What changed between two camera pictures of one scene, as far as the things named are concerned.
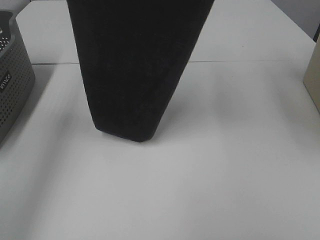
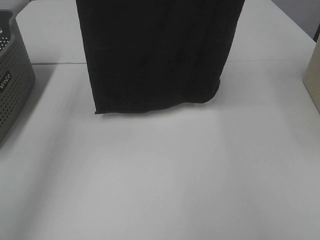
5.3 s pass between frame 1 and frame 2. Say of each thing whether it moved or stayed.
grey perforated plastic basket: stayed
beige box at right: stayed
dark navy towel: moved
